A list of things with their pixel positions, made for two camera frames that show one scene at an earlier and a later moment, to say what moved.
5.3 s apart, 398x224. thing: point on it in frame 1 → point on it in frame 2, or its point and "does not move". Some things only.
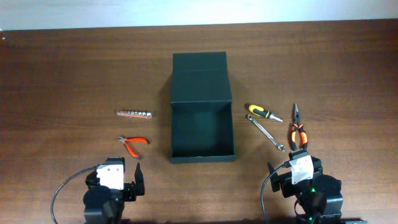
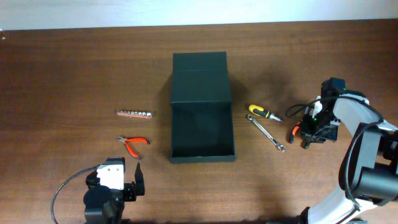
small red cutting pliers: [129, 139] does not move
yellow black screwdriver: [259, 111] does not move
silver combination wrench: [280, 147] does not move
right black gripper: [286, 183] → [311, 135]
